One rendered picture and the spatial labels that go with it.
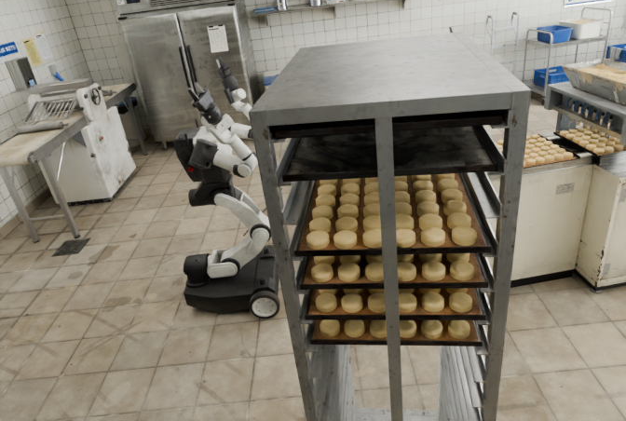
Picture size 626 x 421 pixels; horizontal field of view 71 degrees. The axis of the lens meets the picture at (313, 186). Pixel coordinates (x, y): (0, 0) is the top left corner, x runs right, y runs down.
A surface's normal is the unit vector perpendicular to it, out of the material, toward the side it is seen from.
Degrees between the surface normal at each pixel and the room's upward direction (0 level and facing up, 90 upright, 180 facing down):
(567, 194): 90
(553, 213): 90
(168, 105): 90
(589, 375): 0
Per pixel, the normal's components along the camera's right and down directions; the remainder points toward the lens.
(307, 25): 0.02, 0.44
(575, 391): -0.11, -0.89
